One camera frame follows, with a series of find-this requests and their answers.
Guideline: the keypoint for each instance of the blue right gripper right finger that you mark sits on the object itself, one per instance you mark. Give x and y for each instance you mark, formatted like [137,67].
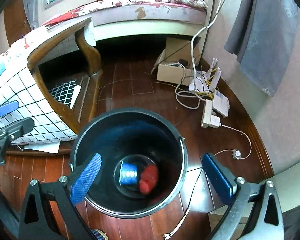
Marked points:
[221,178]

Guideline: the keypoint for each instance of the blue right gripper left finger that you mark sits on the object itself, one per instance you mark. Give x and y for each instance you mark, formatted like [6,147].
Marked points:
[83,176]

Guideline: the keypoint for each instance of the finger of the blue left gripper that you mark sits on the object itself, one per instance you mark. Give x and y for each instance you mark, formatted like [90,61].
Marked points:
[8,107]
[16,129]

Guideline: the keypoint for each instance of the blue white paper cup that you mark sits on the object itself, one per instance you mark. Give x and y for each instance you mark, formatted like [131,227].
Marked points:
[128,174]

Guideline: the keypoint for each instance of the red plastic bag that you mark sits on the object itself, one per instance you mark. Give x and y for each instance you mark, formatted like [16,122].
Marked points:
[148,179]

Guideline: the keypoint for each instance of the black trash bucket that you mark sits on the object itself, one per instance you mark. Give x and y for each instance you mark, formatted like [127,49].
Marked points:
[137,136]

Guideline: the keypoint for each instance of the white grid tablecloth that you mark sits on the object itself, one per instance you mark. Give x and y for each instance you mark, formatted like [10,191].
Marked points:
[22,99]

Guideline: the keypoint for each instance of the white power strip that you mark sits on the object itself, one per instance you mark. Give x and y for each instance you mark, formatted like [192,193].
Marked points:
[219,104]

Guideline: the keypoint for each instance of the white wifi router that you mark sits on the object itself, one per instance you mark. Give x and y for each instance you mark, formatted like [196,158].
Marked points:
[206,81]

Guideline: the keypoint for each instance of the grey curtain left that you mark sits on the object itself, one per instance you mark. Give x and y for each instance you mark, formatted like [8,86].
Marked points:
[31,12]

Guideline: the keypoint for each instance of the cardboard box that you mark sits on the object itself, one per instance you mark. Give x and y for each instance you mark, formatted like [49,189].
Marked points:
[174,64]

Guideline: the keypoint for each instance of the grey hanging cloth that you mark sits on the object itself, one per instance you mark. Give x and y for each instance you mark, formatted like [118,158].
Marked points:
[262,38]

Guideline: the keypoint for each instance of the bed with floral cover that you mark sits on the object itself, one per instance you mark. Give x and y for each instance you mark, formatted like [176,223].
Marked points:
[115,18]

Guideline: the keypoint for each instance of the wooden table frame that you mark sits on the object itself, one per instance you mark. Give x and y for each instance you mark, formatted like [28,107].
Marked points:
[72,79]

